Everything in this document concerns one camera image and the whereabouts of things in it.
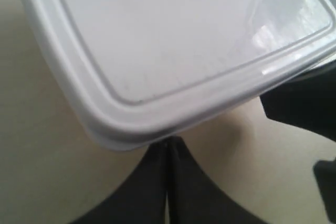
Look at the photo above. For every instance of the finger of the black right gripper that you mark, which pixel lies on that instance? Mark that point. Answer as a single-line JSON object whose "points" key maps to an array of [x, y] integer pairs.
{"points": [[307, 101]]}

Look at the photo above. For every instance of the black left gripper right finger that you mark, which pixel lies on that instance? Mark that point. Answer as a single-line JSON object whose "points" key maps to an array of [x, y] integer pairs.
{"points": [[193, 197]]}

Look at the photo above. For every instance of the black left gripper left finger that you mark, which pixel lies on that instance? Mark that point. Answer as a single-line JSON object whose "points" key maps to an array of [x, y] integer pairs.
{"points": [[141, 198]]}

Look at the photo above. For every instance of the white lidded plastic container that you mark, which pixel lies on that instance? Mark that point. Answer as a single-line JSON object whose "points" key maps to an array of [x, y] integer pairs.
{"points": [[138, 71]]}

